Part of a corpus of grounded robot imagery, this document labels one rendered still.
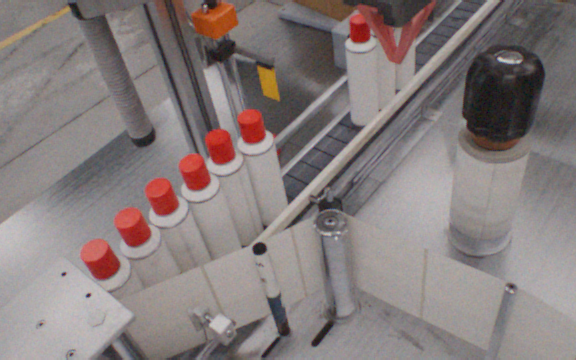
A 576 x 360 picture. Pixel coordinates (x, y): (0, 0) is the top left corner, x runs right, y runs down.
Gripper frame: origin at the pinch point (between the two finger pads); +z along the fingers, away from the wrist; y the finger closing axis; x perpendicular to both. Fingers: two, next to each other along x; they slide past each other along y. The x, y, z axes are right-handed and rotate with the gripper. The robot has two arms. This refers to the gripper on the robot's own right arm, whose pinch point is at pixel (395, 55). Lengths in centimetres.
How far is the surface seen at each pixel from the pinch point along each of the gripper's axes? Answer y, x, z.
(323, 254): -17.0, -1.1, 16.1
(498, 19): 65, 13, 32
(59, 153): 15, 189, 118
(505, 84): 3.0, -11.3, 1.8
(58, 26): 86, 300, 118
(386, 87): 23.4, 16.1, 25.0
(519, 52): 7.6, -10.6, 0.7
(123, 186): -15, 51, 36
